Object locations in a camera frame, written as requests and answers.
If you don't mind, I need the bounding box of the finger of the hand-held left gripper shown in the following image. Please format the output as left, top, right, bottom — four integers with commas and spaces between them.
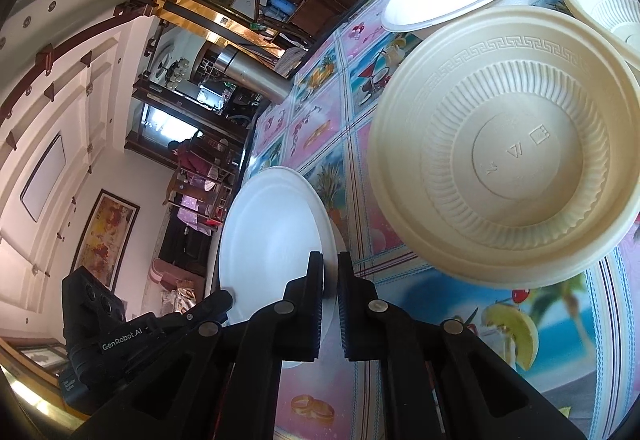
164, 291, 235, 337

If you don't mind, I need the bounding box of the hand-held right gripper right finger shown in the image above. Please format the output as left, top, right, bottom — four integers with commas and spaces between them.
336, 251, 591, 440

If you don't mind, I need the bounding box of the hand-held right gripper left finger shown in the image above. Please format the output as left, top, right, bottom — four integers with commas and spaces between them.
70, 251, 326, 440

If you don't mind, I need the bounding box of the white foam plate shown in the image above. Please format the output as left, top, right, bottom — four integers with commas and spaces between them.
216, 166, 346, 368

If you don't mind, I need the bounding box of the floral sofa cover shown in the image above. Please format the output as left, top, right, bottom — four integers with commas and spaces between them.
160, 287, 198, 315

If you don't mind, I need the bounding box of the pink sofa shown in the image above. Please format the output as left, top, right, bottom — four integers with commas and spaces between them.
150, 257, 201, 301

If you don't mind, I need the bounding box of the purple floral tablecloth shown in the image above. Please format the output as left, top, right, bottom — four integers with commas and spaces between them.
177, 175, 221, 235

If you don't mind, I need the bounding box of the rectangular ceiling light panel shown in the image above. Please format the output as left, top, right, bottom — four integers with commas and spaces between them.
20, 134, 67, 221

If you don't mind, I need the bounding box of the printed fruit tablecloth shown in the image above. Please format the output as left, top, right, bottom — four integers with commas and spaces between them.
245, 0, 640, 440

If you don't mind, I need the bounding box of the steel thermos flask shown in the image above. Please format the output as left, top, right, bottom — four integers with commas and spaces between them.
217, 47, 292, 104

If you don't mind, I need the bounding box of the striped seat cushion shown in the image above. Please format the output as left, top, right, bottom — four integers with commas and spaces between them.
274, 47, 306, 78

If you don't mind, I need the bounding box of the gold mirrored pillar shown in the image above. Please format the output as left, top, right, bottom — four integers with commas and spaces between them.
155, 0, 286, 58

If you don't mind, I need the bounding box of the framed wall painting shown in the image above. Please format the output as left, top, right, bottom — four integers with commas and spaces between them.
75, 190, 141, 293

